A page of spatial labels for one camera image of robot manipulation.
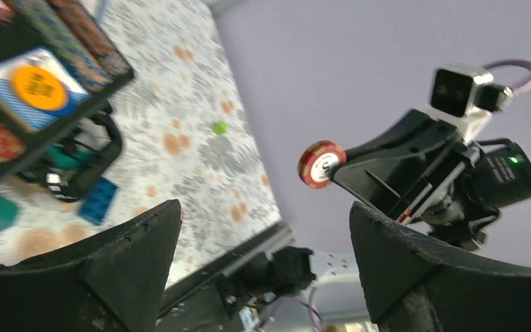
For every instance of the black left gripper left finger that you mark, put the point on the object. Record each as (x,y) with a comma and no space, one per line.
(112,281)

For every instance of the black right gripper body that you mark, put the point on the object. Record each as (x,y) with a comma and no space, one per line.
(407,168)

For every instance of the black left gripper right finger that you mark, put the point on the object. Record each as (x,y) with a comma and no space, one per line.
(413,282)

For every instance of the red poker chip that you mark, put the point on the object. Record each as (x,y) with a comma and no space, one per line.
(316,162)

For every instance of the blue small blind button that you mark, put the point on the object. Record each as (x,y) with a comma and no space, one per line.
(74,100)

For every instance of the yellow big blind button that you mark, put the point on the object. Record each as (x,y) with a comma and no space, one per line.
(38,88)

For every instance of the blue card deck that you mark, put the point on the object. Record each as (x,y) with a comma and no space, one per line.
(32,119)

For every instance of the black poker set case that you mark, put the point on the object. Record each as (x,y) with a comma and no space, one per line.
(89,128)

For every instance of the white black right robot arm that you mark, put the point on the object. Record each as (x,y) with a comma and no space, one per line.
(500,177)

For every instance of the blue toy brick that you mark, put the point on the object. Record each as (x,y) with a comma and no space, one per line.
(97,202)

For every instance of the floral table mat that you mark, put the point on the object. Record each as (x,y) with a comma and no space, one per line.
(183,85)

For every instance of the green toy cube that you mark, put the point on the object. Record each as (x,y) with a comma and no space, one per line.
(220,128)

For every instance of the orange blue chip row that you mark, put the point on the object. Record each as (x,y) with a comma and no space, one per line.
(76,38)

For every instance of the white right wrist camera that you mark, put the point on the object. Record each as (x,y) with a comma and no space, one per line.
(466,96)

